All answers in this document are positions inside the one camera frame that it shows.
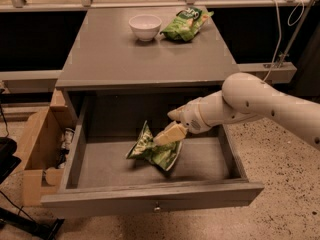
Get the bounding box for grey open top drawer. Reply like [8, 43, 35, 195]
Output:
[40, 95, 265, 219]

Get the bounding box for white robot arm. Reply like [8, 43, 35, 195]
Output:
[154, 73, 320, 149]

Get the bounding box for items inside cardboard box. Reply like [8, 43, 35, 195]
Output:
[56, 128, 75, 169]

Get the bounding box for black stand base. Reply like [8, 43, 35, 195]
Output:
[0, 208, 64, 240]

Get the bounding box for green jalapeno chip bag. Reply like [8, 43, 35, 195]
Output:
[126, 122, 182, 171]

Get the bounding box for cardboard box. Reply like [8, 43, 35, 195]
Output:
[16, 89, 77, 206]

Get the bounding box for black device on left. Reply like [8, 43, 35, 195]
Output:
[0, 137, 21, 184]

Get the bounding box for grey wooden cabinet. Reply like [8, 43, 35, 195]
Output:
[55, 5, 246, 118]

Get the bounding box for white cable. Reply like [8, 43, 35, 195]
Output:
[262, 0, 283, 82]

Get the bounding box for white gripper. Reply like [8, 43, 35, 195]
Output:
[153, 97, 211, 146]

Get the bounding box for grey metal rail frame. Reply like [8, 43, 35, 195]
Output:
[0, 0, 320, 95]

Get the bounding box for white ceramic bowl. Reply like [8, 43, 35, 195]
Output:
[129, 14, 162, 41]

